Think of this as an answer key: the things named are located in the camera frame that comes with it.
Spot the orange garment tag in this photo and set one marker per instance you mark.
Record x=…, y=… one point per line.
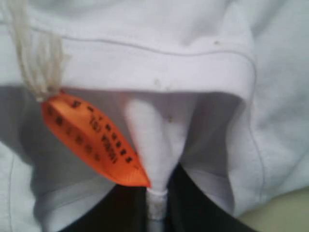
x=95, y=139

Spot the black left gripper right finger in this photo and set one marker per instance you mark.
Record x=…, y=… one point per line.
x=189, y=210

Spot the white t-shirt with red lettering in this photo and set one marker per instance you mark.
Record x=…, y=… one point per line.
x=220, y=87

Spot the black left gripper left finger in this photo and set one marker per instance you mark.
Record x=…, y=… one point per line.
x=122, y=210

